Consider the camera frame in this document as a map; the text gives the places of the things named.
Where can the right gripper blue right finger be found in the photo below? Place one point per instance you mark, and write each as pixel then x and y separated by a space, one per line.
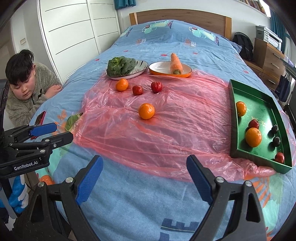
pixel 202 178

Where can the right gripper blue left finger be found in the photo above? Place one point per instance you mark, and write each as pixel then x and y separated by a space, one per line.
pixel 86 179

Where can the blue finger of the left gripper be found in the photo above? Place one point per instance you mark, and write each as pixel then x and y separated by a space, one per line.
pixel 56 141
pixel 40 130

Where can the large orange mandarin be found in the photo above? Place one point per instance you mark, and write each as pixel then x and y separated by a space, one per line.
pixel 253 137

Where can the small red apple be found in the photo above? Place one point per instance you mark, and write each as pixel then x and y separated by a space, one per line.
pixel 253 124
pixel 137 90
pixel 156 86

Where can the dark purple plum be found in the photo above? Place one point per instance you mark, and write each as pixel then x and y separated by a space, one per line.
pixel 276 141
pixel 274 129

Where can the left blue white gloved hand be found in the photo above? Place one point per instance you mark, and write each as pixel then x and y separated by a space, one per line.
pixel 14 197

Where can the red smartphone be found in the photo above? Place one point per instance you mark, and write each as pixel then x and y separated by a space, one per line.
pixel 40 119

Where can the loose green leaf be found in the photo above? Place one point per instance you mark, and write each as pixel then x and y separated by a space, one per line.
pixel 71 121

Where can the blue cartoon bed sheet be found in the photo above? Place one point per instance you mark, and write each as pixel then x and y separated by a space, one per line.
pixel 128 204

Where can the seated person in grey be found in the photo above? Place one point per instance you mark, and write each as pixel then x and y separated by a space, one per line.
pixel 31 84

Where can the pink plastic sheet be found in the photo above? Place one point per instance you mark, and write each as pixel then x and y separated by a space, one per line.
pixel 192 117

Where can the green rectangular tray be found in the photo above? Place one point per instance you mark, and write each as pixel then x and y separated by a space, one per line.
pixel 261 107

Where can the green leafy vegetable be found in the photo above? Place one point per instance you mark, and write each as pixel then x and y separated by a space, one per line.
pixel 120 66

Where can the white wardrobe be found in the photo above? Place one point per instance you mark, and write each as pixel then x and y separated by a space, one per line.
pixel 75 32

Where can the grey black chair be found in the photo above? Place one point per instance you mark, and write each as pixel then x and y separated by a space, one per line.
pixel 289 108

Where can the orange carrot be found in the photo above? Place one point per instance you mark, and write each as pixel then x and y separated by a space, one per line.
pixel 175 65

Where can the dark blue tote bag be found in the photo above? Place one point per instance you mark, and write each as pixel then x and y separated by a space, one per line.
pixel 283 88

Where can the orange white shallow bowl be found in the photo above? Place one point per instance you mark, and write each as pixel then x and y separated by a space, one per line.
pixel 163 68

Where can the wooden drawer cabinet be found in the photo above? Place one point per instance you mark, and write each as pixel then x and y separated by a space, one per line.
pixel 266 63

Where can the black backpack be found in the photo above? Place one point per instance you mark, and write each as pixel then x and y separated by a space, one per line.
pixel 246 45

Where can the teal curtain left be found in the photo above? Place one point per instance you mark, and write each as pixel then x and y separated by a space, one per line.
pixel 121 4

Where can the teal curtain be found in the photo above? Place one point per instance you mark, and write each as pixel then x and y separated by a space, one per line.
pixel 121 4
pixel 278 28

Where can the white printer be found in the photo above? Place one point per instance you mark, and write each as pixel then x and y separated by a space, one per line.
pixel 267 35

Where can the wooden headboard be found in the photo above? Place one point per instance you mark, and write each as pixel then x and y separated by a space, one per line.
pixel 216 23

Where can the teal curtain right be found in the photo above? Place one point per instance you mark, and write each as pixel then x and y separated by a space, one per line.
pixel 278 28

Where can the row of books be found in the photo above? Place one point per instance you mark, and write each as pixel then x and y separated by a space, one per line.
pixel 255 4

